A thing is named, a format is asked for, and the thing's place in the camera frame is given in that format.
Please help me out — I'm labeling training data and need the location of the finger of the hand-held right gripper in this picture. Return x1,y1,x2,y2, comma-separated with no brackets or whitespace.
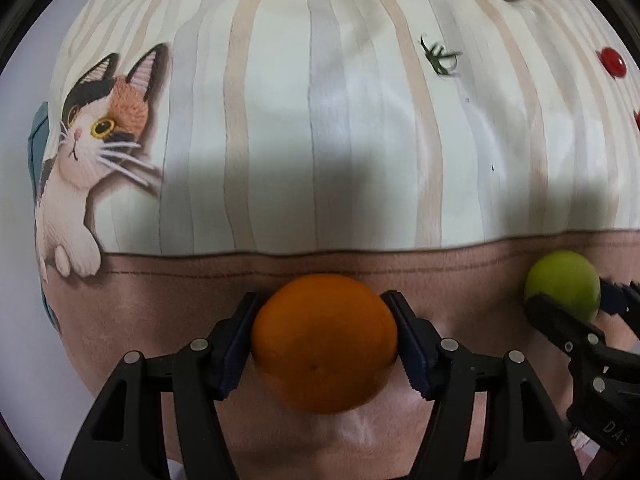
522,294,615,377
600,280,640,341

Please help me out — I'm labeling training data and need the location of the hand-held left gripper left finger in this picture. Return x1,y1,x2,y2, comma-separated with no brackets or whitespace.
60,291,264,480

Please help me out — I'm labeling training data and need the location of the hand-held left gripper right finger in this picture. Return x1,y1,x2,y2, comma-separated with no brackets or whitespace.
380,290,583,480

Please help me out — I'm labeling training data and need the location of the green apple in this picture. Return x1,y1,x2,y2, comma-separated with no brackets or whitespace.
524,250,602,323

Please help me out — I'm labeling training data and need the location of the orange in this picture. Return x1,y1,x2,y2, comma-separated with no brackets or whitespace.
250,274,400,415

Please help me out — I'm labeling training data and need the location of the striped cat print blanket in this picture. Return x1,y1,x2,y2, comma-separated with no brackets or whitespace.
32,0,640,480

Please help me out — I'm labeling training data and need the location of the teal cushion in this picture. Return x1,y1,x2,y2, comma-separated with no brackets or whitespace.
27,101,62,335

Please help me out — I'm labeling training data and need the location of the green tomato stem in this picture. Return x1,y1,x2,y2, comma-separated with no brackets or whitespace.
420,35,463,80

